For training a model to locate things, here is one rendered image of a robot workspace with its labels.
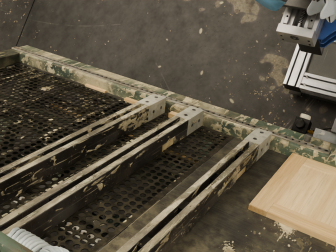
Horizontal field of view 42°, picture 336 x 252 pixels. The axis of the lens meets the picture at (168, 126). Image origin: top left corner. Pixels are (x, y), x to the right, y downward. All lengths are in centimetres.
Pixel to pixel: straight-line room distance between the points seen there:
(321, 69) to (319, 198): 113
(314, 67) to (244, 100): 49
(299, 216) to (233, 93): 151
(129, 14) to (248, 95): 109
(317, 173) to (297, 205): 23
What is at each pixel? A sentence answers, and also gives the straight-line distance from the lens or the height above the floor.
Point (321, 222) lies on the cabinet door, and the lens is 136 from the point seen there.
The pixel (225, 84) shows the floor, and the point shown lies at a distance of 278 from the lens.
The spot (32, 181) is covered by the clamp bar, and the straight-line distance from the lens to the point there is 137.
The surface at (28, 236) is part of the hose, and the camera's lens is 87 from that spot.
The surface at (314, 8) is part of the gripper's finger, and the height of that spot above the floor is 159.
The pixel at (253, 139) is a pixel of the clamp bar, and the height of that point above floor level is 101.
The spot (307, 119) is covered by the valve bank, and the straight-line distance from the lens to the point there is 186.
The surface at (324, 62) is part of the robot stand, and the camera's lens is 248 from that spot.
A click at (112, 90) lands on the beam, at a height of 89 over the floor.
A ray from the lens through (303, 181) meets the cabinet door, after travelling 153.
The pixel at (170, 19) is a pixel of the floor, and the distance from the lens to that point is 309.
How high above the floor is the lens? 254
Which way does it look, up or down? 63 degrees down
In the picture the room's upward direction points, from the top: 63 degrees counter-clockwise
